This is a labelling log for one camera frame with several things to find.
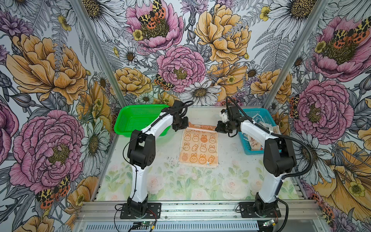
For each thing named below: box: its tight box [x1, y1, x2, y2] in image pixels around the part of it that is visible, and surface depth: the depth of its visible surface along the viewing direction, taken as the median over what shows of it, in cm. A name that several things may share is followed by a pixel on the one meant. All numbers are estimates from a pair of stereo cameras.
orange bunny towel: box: [177, 122, 219, 169], surface depth 99 cm
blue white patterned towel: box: [251, 113, 265, 124], surface depth 112 cm
